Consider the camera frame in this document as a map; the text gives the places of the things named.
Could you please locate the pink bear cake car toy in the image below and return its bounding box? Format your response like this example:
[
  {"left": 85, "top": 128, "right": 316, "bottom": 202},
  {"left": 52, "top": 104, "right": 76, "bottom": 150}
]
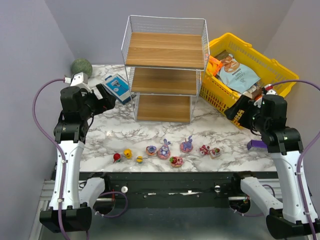
[{"left": 209, "top": 147, "right": 222, "bottom": 159}]

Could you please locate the pink bear strawberry tart toy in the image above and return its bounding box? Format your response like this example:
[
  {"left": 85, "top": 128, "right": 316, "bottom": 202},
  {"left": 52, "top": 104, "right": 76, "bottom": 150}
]
[{"left": 169, "top": 156, "right": 184, "bottom": 168}]

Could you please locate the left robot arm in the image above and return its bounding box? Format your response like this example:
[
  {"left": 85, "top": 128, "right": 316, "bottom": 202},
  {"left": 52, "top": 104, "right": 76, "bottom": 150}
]
[{"left": 39, "top": 83, "right": 116, "bottom": 236}]

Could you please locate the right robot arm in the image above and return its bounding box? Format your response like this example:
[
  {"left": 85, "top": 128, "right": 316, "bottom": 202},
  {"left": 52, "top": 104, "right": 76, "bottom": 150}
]
[{"left": 224, "top": 94, "right": 320, "bottom": 240}]

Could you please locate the blue razor box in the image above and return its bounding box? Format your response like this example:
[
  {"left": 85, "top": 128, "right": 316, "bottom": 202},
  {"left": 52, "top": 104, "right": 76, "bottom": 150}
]
[{"left": 103, "top": 73, "right": 137, "bottom": 105}]

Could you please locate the purple box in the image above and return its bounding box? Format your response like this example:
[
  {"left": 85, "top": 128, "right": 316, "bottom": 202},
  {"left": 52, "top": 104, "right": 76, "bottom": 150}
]
[{"left": 247, "top": 140, "right": 267, "bottom": 151}]

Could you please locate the green yarn ball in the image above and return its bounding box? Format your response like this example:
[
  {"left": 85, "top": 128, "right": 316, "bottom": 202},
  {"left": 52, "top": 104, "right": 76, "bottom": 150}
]
[{"left": 70, "top": 58, "right": 93, "bottom": 78}]

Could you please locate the light blue snack bag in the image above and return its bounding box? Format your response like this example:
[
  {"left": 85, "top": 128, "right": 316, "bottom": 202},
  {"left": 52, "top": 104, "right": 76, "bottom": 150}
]
[{"left": 215, "top": 50, "right": 261, "bottom": 94}]

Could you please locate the yellow plastic basket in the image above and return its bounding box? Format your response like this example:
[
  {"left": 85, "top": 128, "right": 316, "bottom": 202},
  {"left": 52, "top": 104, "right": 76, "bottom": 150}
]
[{"left": 199, "top": 32, "right": 299, "bottom": 113}]

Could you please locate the red ball toy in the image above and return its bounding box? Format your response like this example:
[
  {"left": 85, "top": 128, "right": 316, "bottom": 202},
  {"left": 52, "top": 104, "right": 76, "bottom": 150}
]
[{"left": 113, "top": 153, "right": 122, "bottom": 163}]

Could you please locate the pink bear lying toy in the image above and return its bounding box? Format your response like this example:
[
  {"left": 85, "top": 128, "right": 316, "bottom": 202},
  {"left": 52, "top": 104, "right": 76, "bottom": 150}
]
[{"left": 199, "top": 144, "right": 210, "bottom": 156}]

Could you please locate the yellow duck toy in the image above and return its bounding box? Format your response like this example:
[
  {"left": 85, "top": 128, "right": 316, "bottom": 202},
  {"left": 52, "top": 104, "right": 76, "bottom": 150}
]
[{"left": 123, "top": 148, "right": 132, "bottom": 159}]

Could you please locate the orange snack packet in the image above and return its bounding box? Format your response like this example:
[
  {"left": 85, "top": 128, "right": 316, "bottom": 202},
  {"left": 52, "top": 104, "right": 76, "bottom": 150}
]
[{"left": 206, "top": 55, "right": 223, "bottom": 77}]

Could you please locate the small yellow blue toy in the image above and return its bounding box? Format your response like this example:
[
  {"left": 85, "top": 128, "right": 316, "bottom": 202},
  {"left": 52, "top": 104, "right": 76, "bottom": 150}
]
[{"left": 136, "top": 156, "right": 143, "bottom": 164}]

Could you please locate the purple unicorn pink donut toy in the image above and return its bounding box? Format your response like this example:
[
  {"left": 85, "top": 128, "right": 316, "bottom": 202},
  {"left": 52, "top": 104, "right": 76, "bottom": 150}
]
[{"left": 180, "top": 135, "right": 193, "bottom": 153}]

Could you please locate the purple bunny pink donut toy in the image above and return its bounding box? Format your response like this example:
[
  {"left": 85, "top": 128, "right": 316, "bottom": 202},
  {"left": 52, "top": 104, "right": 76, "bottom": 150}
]
[{"left": 157, "top": 138, "right": 171, "bottom": 160}]

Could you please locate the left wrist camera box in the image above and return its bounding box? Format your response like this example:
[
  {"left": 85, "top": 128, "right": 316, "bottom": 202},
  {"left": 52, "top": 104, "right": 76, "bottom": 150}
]
[{"left": 70, "top": 72, "right": 91, "bottom": 92}]

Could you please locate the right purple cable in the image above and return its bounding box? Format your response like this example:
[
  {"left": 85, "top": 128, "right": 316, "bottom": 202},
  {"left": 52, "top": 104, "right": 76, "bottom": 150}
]
[{"left": 233, "top": 79, "right": 320, "bottom": 240}]

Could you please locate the purple bunny orange ring toy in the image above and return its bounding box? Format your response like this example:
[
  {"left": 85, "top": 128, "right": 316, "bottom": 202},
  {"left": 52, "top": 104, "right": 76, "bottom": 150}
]
[{"left": 146, "top": 145, "right": 157, "bottom": 156}]

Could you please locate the white wire wooden shelf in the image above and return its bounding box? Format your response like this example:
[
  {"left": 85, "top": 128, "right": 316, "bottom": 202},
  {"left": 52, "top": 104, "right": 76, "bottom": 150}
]
[{"left": 121, "top": 15, "right": 210, "bottom": 123}]

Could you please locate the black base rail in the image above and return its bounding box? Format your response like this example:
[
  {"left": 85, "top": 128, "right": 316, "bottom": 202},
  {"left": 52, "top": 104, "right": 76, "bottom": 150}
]
[{"left": 79, "top": 171, "right": 280, "bottom": 210}]

